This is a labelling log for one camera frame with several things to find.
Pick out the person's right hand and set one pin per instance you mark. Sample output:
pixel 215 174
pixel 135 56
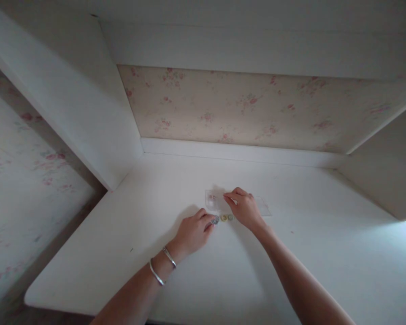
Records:
pixel 244 210

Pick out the person's left hand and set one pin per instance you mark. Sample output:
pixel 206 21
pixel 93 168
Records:
pixel 193 231

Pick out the person's right fingers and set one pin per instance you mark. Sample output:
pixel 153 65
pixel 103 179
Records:
pixel 232 199

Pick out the person's left fingers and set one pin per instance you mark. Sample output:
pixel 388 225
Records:
pixel 207 220

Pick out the clear plastic case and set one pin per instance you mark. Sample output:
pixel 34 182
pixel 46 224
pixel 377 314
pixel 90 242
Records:
pixel 237 202

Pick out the silver coin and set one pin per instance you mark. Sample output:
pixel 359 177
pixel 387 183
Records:
pixel 215 221

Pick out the white desk hutch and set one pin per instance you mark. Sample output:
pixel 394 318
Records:
pixel 223 84

